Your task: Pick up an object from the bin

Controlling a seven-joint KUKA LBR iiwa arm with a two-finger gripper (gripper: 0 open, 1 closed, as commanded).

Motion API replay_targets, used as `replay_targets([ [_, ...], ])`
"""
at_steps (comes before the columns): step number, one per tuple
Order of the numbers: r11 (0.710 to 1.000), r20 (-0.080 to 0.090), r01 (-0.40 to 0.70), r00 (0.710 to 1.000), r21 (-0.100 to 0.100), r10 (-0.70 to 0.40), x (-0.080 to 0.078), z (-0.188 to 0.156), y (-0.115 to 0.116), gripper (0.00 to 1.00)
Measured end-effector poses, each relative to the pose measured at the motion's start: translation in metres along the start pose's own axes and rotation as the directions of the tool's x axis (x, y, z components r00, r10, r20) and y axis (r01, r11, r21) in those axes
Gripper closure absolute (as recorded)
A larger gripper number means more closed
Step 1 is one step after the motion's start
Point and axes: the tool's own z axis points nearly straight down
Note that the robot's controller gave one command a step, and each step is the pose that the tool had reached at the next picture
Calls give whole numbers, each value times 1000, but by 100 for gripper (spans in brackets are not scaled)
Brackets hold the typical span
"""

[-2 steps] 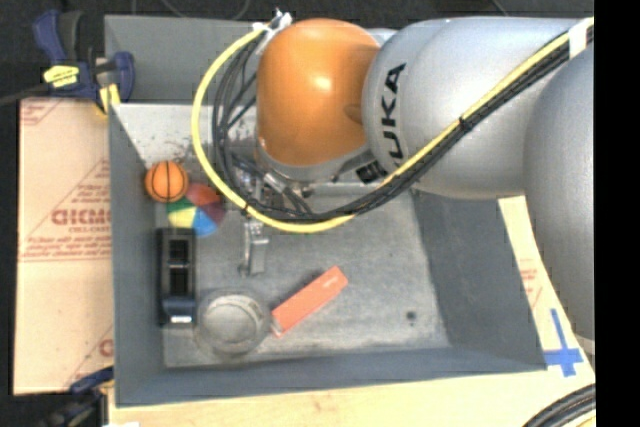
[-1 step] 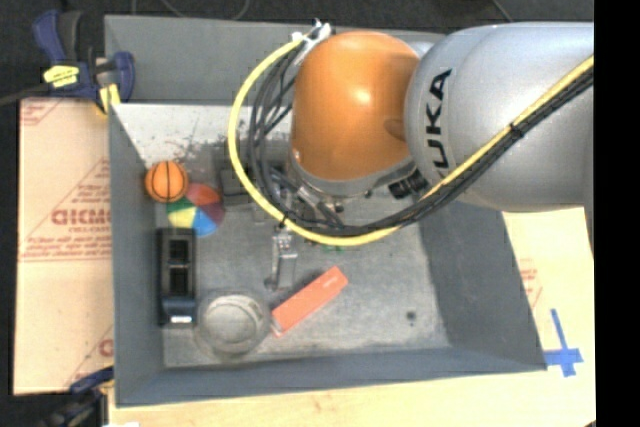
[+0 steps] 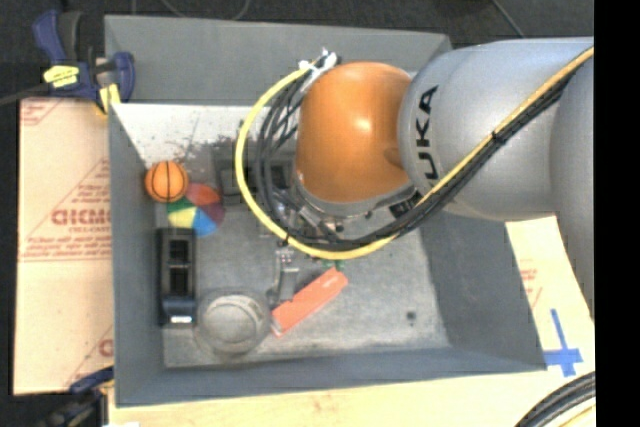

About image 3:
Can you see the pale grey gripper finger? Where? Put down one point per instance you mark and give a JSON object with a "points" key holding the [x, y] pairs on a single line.
{"points": [[293, 280], [281, 265]]}

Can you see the orange flat block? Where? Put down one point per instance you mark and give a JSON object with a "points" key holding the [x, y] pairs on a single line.
{"points": [[310, 300]]}

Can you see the clear glass cup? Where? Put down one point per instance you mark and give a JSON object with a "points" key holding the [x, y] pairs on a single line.
{"points": [[231, 322]]}

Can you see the grey metal bin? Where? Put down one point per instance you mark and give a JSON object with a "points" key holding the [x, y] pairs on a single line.
{"points": [[360, 315]]}

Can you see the multicoloured ball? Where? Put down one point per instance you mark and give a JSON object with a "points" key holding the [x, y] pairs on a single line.
{"points": [[197, 211]]}

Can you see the black stapler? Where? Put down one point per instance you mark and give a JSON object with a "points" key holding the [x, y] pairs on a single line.
{"points": [[175, 277]]}

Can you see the orange basketball ball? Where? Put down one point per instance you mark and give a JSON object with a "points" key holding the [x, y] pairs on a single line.
{"points": [[166, 181]]}

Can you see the brown cardboard board red print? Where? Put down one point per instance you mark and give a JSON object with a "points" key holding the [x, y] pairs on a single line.
{"points": [[60, 225]]}

